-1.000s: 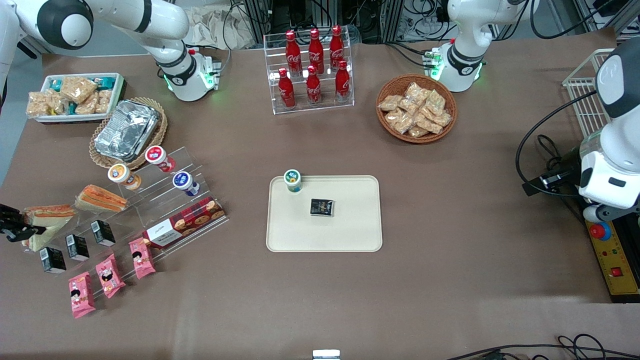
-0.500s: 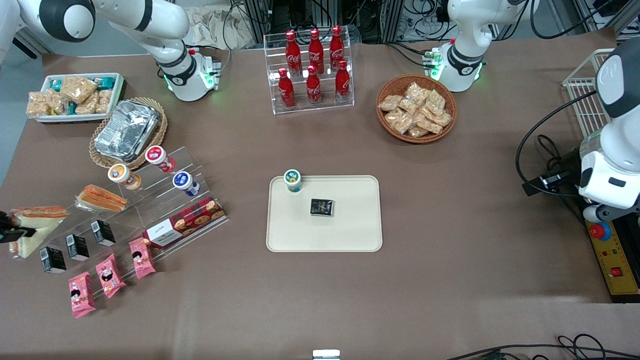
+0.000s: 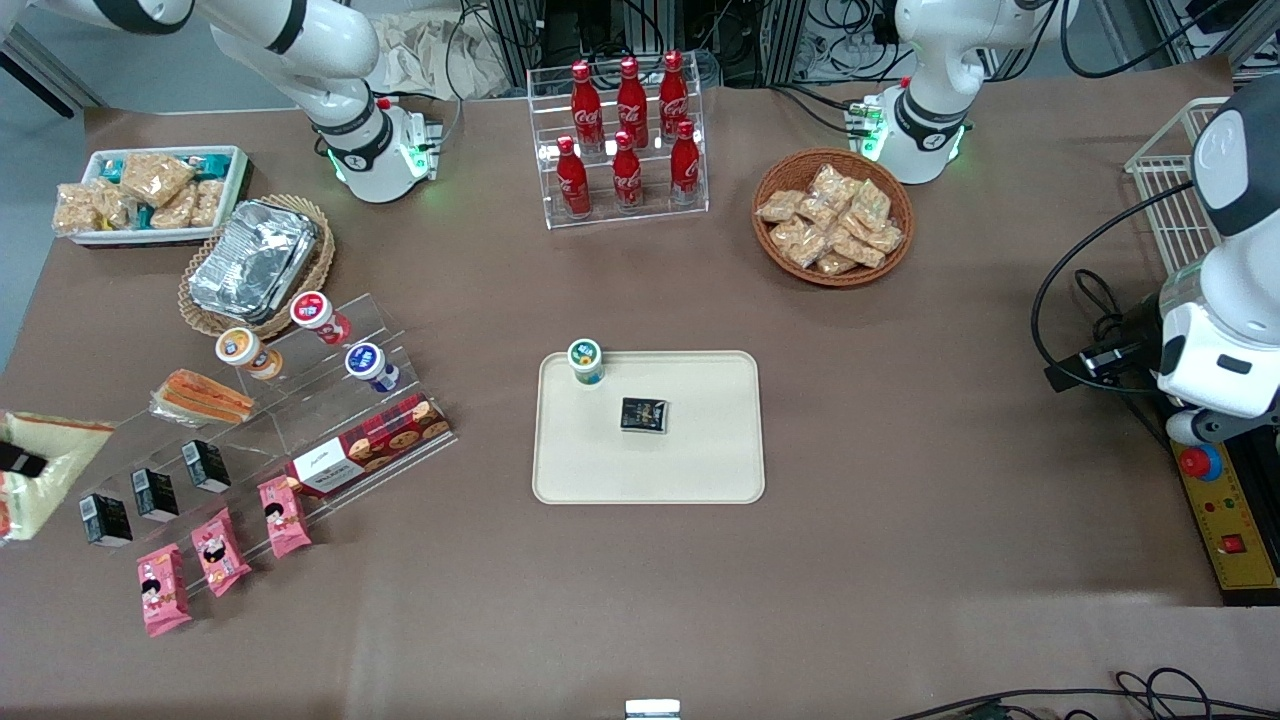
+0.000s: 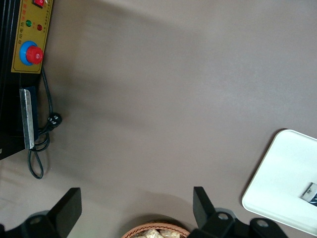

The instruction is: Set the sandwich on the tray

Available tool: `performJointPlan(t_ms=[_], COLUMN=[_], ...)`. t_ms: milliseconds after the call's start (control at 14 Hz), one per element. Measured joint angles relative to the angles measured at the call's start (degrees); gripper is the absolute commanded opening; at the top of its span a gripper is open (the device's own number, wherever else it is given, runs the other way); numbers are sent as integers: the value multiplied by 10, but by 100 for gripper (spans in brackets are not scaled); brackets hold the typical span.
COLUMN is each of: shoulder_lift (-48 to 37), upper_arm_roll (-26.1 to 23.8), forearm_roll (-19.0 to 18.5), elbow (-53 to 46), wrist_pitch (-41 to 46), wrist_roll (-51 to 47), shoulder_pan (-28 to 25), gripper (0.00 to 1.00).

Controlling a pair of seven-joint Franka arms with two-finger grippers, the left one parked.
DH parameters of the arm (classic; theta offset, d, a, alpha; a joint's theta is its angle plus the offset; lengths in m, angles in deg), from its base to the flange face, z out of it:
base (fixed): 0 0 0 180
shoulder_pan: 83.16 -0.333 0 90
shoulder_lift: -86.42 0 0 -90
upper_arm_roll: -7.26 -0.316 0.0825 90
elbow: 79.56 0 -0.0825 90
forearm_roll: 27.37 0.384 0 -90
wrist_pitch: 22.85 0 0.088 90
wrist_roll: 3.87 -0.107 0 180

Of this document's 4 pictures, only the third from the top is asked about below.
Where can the clear crispy snack packet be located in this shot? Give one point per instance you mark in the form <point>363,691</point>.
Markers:
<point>836,264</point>
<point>176,213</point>
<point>887,239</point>
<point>872,203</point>
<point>830,185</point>
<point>155,178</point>
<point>800,242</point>
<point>118,207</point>
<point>778,207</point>
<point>207,203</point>
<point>862,250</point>
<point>75,208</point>

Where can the silver foil container stack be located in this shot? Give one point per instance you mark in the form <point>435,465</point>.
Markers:
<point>250,260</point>

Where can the green lid yogurt cup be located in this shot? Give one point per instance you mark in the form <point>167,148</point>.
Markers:
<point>586,362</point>

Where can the blue lid yogurt cup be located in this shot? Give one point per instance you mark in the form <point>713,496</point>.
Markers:
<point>370,365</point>

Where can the black machine yellow control panel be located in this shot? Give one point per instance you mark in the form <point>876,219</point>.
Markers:
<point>1235,520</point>

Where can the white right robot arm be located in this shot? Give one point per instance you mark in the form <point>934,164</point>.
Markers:
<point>330,50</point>

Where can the clear acrylic tiered stand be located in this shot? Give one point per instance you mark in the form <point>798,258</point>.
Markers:
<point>290,400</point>

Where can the white rectangular plastic bin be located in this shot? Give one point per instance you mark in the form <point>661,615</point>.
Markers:
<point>235,185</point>

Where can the clear acrylic bottle rack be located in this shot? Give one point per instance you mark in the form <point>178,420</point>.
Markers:
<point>690,205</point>

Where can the small black drink carton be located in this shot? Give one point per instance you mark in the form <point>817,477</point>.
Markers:
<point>644,415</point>
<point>156,495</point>
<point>206,467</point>
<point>105,520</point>

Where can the metal equipment rack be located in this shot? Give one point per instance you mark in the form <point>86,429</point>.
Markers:
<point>600,30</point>

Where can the red cookie box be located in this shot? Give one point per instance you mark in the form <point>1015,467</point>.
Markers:
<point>375,445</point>

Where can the round brown wicker basket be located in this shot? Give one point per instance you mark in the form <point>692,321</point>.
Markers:
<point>775,175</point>

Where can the orange lid yogurt cup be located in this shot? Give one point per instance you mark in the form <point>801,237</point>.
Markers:
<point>245,350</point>

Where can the pink snack packet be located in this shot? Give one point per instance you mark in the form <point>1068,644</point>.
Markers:
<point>163,592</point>
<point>220,553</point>
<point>284,517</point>

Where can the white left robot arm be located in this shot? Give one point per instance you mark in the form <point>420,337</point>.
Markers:
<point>935,60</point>

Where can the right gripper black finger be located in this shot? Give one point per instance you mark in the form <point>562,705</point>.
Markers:
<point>22,460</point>

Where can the red lid yogurt cup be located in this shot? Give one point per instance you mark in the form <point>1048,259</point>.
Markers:
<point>318,315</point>

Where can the small silver metal block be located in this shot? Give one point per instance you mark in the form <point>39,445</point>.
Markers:
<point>652,710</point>

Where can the red cola bottle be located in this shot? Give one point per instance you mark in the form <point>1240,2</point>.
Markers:
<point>572,185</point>
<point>685,168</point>
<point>586,100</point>
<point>632,95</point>
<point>673,90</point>
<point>626,178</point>

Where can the triangle sandwich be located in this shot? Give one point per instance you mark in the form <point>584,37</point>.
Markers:
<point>205,397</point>
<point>55,480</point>

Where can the oval brown wicker basket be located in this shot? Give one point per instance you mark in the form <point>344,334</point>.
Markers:
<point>322,255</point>

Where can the beige plastic serving tray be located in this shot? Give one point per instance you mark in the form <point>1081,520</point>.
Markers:
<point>700,460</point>

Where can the beige crumpled cloth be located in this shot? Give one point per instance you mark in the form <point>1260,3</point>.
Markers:
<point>430,55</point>

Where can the teal snack packet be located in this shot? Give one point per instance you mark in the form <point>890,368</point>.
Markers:
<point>110,170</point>
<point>212,162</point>

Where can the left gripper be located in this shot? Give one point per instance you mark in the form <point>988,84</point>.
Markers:
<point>1137,330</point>

